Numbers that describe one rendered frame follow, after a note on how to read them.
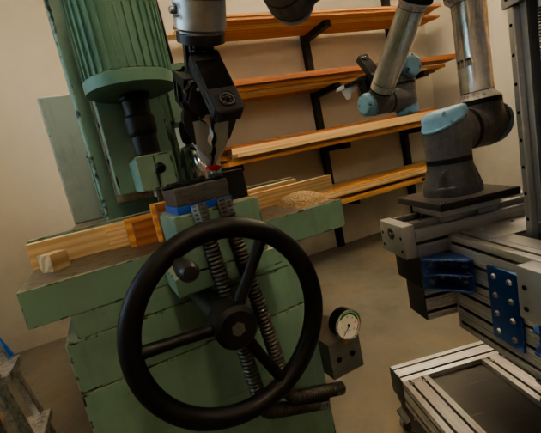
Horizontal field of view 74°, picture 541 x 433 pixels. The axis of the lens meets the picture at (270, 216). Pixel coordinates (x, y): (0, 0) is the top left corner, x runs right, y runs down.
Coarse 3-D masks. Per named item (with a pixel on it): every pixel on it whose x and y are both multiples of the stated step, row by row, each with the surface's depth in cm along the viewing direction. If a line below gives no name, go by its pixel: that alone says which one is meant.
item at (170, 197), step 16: (208, 176) 67; (224, 176) 60; (240, 176) 61; (176, 192) 54; (192, 192) 55; (208, 192) 56; (224, 192) 57; (240, 192) 61; (176, 208) 54; (208, 208) 56
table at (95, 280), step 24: (264, 216) 74; (288, 216) 72; (312, 216) 75; (336, 216) 77; (72, 264) 66; (96, 264) 62; (120, 264) 59; (264, 264) 60; (24, 288) 55; (48, 288) 55; (72, 288) 56; (96, 288) 58; (120, 288) 59; (192, 288) 55; (24, 312) 54; (48, 312) 55; (72, 312) 56
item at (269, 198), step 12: (312, 180) 92; (324, 180) 94; (264, 192) 87; (276, 192) 88; (288, 192) 89; (264, 204) 87; (276, 204) 88; (120, 228) 73; (108, 240) 72; (120, 240) 73
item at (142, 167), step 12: (144, 156) 70; (156, 156) 71; (168, 156) 72; (132, 168) 77; (144, 168) 71; (168, 168) 73; (144, 180) 71; (156, 180) 72; (168, 180) 73; (156, 192) 76
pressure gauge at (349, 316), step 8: (336, 312) 73; (344, 312) 72; (352, 312) 73; (336, 320) 71; (344, 320) 72; (352, 320) 73; (360, 320) 73; (336, 328) 71; (344, 328) 72; (352, 328) 73; (360, 328) 74; (344, 336) 72; (352, 336) 73; (344, 344) 75
